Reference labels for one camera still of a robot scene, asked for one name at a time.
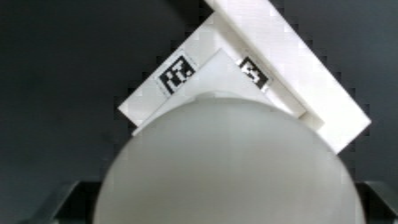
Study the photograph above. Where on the white lamp bulb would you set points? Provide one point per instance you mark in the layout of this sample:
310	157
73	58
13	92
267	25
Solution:
228	165

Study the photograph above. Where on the white L-shaped fence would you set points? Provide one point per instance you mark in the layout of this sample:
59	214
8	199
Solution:
281	50

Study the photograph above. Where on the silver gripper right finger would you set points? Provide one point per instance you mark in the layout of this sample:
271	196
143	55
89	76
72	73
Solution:
379	199

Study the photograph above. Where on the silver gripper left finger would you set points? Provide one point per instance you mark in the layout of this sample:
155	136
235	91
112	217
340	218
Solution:
50	213

